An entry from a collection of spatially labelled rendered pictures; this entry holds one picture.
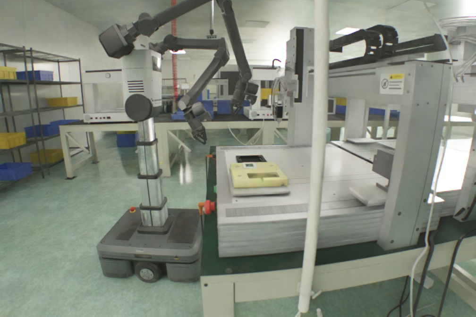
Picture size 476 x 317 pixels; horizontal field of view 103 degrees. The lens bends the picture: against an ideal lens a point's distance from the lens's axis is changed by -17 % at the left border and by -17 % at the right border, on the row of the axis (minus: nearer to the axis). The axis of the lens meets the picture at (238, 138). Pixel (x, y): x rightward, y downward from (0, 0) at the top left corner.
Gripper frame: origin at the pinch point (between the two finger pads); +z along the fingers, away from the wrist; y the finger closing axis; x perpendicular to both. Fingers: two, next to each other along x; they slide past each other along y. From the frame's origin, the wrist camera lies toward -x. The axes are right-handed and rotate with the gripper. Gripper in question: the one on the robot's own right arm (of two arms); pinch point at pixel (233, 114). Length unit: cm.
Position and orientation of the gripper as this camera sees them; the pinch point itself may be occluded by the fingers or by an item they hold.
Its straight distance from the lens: 132.5
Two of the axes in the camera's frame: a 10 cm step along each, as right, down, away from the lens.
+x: -9.6, -2.4, -1.3
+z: -2.6, 9.5, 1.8
